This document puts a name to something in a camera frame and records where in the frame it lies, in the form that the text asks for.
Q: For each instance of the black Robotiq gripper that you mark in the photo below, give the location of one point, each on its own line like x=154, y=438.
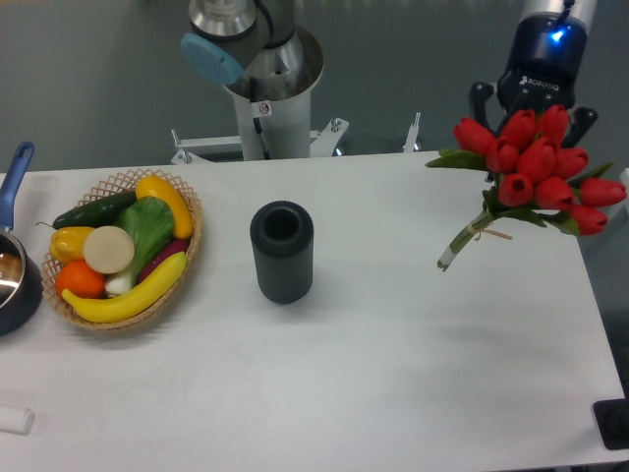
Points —
x=541, y=70

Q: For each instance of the red tulip bouquet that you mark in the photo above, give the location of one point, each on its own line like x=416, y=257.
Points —
x=536, y=177

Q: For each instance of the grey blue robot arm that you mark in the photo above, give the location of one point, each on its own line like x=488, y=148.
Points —
x=269, y=66

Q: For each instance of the dark grey ribbed vase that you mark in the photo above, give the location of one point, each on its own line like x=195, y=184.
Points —
x=282, y=235

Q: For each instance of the black device at edge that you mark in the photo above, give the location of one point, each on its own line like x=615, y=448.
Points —
x=612, y=420

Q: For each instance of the purple eggplant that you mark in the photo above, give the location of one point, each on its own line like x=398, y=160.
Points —
x=175, y=246

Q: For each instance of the yellow squash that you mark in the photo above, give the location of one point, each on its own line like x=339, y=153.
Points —
x=158, y=187

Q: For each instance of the green bok choy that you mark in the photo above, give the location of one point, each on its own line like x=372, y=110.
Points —
x=149, y=222

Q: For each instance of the green cucumber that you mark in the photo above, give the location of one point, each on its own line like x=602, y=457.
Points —
x=94, y=214

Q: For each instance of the beige round disc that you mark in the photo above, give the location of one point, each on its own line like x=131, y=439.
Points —
x=108, y=249

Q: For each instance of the yellow banana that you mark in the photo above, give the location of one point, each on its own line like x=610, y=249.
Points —
x=135, y=301

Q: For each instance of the yellow bell pepper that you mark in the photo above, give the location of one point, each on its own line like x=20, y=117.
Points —
x=67, y=244

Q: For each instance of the orange fruit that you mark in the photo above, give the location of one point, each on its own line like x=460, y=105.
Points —
x=80, y=279

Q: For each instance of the white cylinder roll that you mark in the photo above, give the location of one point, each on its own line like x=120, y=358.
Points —
x=16, y=420

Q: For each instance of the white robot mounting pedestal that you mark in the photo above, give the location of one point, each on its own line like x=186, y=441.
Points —
x=268, y=130

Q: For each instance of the blue handled saucepan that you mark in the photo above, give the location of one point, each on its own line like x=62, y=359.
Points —
x=21, y=283

